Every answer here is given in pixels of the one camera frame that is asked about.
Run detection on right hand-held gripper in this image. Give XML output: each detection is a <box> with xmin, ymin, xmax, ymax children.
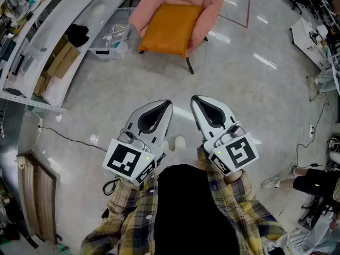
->
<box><xmin>190</xmin><ymin>95</ymin><xmax>260</xmax><ymax>177</ymax></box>

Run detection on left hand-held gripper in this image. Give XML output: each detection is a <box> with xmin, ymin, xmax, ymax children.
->
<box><xmin>102</xmin><ymin>99</ymin><xmax>174</xmax><ymax>188</ymax></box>

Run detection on orange cushion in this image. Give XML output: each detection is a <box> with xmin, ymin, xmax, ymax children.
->
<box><xmin>138</xmin><ymin>3</ymin><xmax>205</xmax><ymax>60</ymax></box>

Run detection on person's right forearm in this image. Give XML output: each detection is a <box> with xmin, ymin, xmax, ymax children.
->
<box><xmin>207</xmin><ymin>168</ymin><xmax>287</xmax><ymax>249</ymax></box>

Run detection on person's left forearm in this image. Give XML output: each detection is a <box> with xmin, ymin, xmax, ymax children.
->
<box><xmin>79</xmin><ymin>178</ymin><xmax>160</xmax><ymax>255</ymax></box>

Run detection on person's white right shoe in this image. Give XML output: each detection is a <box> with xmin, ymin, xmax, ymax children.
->
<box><xmin>174</xmin><ymin>135</ymin><xmax>186</xmax><ymax>151</ymax></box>

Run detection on person's legs in white trousers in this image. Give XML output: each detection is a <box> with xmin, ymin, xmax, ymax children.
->
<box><xmin>164</xmin><ymin>146</ymin><xmax>207</xmax><ymax>169</ymax></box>

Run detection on clear plastic storage bin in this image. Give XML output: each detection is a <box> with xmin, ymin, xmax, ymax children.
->
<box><xmin>89</xmin><ymin>7</ymin><xmax>138</xmax><ymax>61</ymax></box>

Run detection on person's torso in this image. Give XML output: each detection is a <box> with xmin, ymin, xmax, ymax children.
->
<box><xmin>119</xmin><ymin>149</ymin><xmax>241</xmax><ymax>255</ymax></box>

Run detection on brown cardboard box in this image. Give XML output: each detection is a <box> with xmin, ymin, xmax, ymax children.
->
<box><xmin>44</xmin><ymin>35</ymin><xmax>81</xmax><ymax>80</ymax></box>

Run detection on pink padded armchair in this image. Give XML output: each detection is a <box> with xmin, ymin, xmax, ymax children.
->
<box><xmin>129</xmin><ymin>0</ymin><xmax>232</xmax><ymax>75</ymax></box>

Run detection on black cloth bundle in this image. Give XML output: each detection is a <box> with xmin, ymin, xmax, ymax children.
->
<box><xmin>65</xmin><ymin>23</ymin><xmax>90</xmax><ymax>47</ymax></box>

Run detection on white cabinet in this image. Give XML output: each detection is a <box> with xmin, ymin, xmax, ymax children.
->
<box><xmin>289</xmin><ymin>17</ymin><xmax>333</xmax><ymax>71</ymax></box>

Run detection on brown wooden panel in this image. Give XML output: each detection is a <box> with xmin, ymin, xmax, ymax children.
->
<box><xmin>21</xmin><ymin>152</ymin><xmax>58</xmax><ymax>246</ymax></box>

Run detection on white curved shelf unit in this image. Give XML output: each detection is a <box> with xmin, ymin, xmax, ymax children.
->
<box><xmin>0</xmin><ymin>0</ymin><xmax>131</xmax><ymax>114</ymax></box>

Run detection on white plastic bag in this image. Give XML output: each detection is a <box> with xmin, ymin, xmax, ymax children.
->
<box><xmin>267</xmin><ymin>211</ymin><xmax>340</xmax><ymax>255</ymax></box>

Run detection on black wrist strap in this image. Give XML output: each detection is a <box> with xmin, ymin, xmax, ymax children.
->
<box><xmin>103</xmin><ymin>177</ymin><xmax>121</xmax><ymax>196</ymax></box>

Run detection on black floor cable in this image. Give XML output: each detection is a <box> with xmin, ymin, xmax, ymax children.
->
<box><xmin>38</xmin><ymin>125</ymin><xmax>108</xmax><ymax>153</ymax></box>

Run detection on thin wire stand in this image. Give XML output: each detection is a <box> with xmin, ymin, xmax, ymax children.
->
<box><xmin>307</xmin><ymin>72</ymin><xmax>330</xmax><ymax>103</ymax></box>

